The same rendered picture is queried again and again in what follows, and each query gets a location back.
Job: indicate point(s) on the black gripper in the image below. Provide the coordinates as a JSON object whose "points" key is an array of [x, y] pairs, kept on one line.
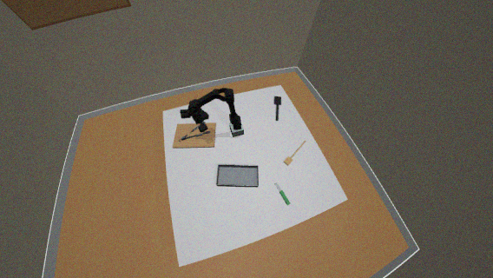
{"points": [[202, 126]]}

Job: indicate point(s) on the light brown wooden board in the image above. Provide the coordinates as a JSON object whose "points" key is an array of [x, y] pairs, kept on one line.
{"points": [[205, 141]]}

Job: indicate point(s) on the dark grey roasting tin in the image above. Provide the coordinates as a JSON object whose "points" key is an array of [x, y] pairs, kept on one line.
{"points": [[237, 176]]}

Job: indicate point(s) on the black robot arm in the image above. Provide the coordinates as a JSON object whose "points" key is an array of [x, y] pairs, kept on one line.
{"points": [[194, 107]]}

